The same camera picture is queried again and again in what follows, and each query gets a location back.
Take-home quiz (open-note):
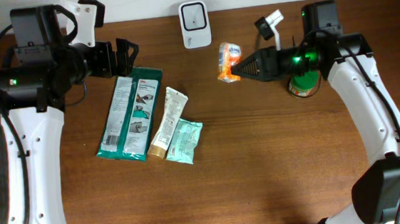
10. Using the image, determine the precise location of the dark green wipes pack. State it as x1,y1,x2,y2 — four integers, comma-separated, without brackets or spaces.
97,67,163,162

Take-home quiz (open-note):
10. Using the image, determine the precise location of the green lidded jar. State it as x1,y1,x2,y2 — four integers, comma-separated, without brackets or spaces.
287,71,322,98

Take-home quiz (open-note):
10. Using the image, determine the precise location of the white barcode scanner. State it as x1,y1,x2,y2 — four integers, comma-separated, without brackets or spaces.
178,1,212,49

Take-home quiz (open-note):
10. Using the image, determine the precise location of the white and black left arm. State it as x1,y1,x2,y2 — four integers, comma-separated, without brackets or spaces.
0,0,138,224

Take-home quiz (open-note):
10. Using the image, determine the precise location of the white tube with gold cap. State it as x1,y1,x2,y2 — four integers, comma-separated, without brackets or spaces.
148,86,188,158

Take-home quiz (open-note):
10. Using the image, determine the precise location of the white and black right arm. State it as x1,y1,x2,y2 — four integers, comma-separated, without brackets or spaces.
232,0,400,224

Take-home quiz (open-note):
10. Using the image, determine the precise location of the mint green wipes packet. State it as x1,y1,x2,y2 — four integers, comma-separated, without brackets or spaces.
165,118,203,164

